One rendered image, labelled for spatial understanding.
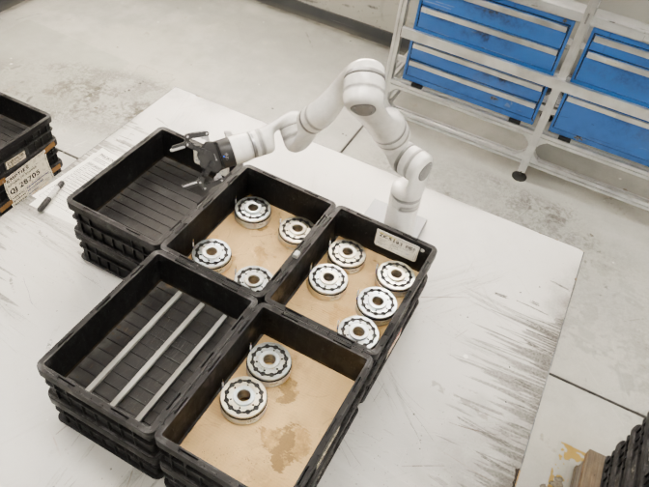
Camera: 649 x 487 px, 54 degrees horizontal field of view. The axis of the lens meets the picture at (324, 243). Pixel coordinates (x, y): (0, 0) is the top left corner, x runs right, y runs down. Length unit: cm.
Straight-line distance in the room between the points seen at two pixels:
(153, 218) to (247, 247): 28
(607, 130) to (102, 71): 277
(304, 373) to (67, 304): 69
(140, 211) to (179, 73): 220
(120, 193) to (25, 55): 242
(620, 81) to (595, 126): 25
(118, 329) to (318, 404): 51
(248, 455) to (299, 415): 14
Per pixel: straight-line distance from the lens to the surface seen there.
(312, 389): 148
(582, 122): 336
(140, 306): 162
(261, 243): 174
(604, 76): 325
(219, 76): 395
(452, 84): 342
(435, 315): 183
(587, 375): 283
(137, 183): 193
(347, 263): 168
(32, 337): 178
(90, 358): 155
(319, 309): 161
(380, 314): 159
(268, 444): 141
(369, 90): 137
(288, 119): 164
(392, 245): 172
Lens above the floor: 210
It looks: 46 degrees down
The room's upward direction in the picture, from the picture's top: 9 degrees clockwise
